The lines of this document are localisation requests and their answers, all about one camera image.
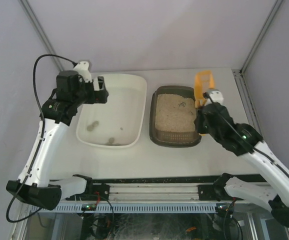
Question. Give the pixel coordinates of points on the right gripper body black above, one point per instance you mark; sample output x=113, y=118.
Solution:
x=202, y=121

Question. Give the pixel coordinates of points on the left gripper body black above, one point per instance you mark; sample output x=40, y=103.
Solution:
x=94, y=91

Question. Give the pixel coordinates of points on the yellow litter scoop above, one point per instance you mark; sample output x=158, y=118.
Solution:
x=203, y=86

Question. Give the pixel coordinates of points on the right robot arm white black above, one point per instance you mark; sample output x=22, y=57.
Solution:
x=247, y=144

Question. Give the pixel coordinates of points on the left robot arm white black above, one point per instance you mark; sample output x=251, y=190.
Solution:
x=33, y=185

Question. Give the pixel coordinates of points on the dark grey litter box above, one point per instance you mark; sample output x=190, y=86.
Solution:
x=172, y=115

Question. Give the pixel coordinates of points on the white plastic tub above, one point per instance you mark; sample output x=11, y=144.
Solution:
x=125, y=108

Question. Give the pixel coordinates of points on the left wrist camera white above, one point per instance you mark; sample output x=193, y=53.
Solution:
x=83, y=68

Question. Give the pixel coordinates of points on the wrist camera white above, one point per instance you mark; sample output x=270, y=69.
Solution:
x=213, y=95
x=83, y=68

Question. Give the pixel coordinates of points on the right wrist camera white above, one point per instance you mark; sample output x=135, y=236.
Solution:
x=213, y=95

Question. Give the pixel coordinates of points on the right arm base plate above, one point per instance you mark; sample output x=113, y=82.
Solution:
x=215, y=191

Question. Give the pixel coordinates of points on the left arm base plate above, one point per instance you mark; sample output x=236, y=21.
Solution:
x=91, y=193

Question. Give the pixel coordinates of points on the aluminium front rail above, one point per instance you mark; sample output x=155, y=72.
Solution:
x=157, y=191

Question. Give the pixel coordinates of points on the grey slotted cable duct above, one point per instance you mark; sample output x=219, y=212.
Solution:
x=134, y=208

